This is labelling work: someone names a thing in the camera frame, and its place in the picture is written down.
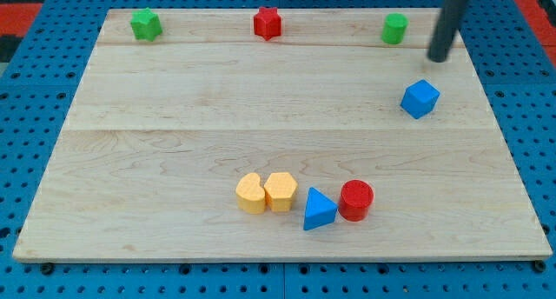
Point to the blue cube block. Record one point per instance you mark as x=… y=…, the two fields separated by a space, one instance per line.
x=419 y=99

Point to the green cylinder block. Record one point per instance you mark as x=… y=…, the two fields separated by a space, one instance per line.
x=394 y=28

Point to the light wooden board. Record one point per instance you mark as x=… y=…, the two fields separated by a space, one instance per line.
x=159 y=134

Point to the green star block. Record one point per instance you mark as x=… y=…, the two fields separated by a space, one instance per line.
x=145 y=24

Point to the blue triangle block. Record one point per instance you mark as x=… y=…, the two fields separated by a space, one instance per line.
x=319 y=210

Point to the red star block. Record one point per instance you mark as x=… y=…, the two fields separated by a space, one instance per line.
x=267 y=23

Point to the red cylinder block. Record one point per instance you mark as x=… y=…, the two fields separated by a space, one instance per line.
x=355 y=200

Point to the yellow hexagon block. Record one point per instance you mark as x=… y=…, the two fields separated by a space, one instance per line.
x=280 y=189

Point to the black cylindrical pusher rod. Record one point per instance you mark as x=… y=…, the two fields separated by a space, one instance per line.
x=448 y=23

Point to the yellow heart block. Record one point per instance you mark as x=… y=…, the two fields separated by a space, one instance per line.
x=250 y=195

